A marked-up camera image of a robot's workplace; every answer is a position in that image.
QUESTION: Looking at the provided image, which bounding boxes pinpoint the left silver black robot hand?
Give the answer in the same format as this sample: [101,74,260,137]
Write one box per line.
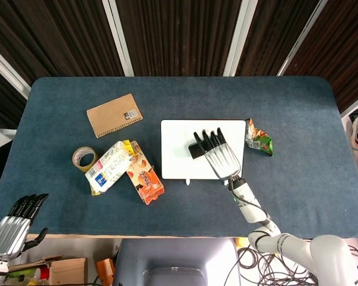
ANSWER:
[0,193,50,262]

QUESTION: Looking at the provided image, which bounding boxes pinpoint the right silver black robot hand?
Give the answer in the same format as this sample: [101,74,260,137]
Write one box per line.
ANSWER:
[193,127,242,181]

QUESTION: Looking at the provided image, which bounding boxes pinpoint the black rectangular eraser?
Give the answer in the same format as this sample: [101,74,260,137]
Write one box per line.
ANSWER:
[187,141,207,161]

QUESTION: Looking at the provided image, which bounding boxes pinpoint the white board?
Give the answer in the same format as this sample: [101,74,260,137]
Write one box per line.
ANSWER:
[160,119,248,186]

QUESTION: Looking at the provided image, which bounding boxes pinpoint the green orange snack bag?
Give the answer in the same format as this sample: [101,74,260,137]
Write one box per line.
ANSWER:
[245,117,274,157]

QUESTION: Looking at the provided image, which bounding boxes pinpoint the brown cardboard box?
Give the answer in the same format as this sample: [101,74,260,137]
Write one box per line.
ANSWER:
[7,254,89,286]

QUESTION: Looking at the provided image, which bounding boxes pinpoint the dark blue table cloth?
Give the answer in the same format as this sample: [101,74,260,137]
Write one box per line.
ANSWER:
[0,76,358,240]

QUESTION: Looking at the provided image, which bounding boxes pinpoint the orange crumpled carton box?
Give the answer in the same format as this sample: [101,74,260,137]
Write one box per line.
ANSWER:
[125,140,166,207]

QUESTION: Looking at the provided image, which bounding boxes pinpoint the brown packing tape roll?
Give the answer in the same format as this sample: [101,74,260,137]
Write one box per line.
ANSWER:
[71,145,100,173]

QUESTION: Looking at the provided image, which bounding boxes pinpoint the orange plastic block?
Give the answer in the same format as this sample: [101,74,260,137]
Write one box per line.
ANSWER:
[95,257,116,286]

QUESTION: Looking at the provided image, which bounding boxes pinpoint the white yellow tissue package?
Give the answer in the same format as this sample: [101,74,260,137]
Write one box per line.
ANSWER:
[84,140,134,197]

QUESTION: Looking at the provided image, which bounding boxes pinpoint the grey robot torso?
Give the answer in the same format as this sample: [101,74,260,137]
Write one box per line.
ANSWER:
[112,237,242,286]

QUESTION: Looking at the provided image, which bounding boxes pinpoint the brown spiral notebook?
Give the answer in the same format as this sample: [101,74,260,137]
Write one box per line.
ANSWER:
[86,93,144,139]

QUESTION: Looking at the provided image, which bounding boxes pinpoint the dark brown pleated curtain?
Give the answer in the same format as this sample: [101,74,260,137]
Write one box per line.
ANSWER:
[0,0,358,129]

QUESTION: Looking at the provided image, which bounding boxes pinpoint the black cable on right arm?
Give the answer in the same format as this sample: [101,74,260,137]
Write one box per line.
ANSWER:
[227,178,273,222]

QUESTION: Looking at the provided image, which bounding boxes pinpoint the black floor cables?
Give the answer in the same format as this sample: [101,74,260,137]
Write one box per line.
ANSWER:
[226,237,358,286]

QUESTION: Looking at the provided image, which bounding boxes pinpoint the white frame post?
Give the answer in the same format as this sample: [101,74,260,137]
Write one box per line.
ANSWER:
[276,0,329,77]
[101,0,135,77]
[341,88,358,120]
[0,40,32,100]
[223,0,252,77]

